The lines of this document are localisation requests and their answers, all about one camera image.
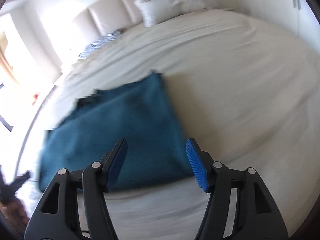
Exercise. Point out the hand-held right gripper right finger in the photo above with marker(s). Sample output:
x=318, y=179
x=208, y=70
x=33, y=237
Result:
x=197, y=165

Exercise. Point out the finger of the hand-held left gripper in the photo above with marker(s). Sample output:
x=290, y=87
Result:
x=22, y=177

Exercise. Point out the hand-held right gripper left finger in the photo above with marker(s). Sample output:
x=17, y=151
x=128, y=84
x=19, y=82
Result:
x=116, y=170

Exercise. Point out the dark green sweater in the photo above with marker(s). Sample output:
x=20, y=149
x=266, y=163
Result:
x=120, y=120

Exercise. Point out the person's left hand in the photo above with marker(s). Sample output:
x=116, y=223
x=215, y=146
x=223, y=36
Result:
x=15, y=212

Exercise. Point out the window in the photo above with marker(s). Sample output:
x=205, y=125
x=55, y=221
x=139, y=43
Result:
x=6, y=100

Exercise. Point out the bed with beige sheet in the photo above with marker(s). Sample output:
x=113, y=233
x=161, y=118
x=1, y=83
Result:
x=237, y=92

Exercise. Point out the zebra print pillow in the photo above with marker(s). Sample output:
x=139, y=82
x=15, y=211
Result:
x=100, y=43

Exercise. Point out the cream padded headboard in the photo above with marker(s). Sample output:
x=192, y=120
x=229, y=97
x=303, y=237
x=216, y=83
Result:
x=110, y=15

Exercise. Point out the white wardrobe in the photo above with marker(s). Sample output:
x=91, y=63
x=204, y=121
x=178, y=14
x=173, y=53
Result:
x=275, y=0

